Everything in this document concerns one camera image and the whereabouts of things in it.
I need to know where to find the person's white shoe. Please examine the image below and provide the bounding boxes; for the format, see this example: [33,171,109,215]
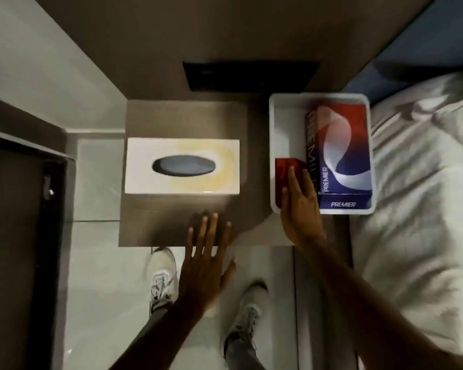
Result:
[223,281,269,345]
[148,247,178,313]

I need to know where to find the person's left forearm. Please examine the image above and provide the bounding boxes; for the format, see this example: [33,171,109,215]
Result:
[109,300,203,370]

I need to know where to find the person's left hand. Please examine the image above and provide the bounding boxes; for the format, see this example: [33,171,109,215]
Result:
[177,213,237,315]

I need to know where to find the person's right white shoe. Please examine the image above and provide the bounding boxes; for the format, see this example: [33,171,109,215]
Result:
[223,281,269,345]

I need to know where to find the white plastic tray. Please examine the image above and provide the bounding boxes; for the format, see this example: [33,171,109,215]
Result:
[269,92,377,215]

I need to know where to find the white bed sheet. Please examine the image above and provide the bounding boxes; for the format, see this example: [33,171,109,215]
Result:
[349,71,463,360]

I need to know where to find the person's right forearm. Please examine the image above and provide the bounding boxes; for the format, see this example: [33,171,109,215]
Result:
[295,237,463,370]

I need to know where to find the person's right hand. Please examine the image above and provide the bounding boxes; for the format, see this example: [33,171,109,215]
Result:
[280,165,327,249]

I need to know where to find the person's right leg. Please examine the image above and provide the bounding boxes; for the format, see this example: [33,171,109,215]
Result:
[224,335,267,370]

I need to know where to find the person's left leg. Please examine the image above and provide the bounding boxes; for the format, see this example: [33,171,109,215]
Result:
[130,306,172,345]

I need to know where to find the blue red white tissue box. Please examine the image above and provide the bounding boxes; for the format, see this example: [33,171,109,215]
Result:
[305,103,373,210]

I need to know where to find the metal door handle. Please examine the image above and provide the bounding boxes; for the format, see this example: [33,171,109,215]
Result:
[42,175,56,201]

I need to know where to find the dark brown door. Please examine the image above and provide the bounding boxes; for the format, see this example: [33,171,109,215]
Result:
[0,92,76,370]

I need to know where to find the blue headboard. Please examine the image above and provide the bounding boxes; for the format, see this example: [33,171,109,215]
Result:
[341,0,463,105]

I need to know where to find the black wall panel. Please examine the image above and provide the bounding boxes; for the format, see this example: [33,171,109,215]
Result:
[182,61,320,93]

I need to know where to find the red packet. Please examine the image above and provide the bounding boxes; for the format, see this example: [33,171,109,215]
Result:
[275,158,307,209]

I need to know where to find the person's left white shoe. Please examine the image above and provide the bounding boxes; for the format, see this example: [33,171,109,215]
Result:
[148,247,178,313]

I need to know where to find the person's leg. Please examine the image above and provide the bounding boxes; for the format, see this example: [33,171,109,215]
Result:
[224,335,267,370]
[130,306,172,345]

